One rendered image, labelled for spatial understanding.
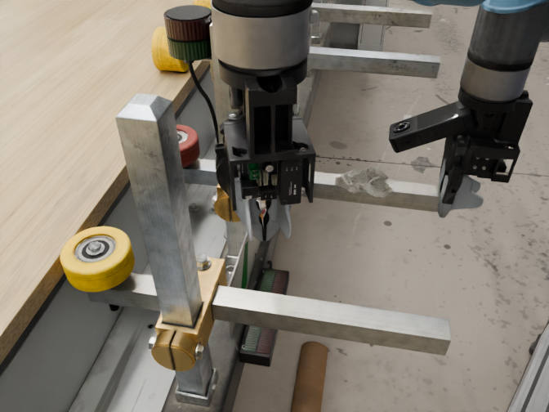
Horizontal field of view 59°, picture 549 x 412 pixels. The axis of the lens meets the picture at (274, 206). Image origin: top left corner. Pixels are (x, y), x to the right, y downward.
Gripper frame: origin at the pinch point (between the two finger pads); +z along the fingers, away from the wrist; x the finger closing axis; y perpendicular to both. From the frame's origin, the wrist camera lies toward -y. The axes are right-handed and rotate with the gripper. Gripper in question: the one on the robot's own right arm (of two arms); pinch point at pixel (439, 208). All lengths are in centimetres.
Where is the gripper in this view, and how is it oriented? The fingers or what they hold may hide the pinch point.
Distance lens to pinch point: 79.6
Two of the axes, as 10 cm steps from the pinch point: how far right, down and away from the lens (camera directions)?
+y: 9.8, 1.2, -1.4
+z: 0.0, 7.7, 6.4
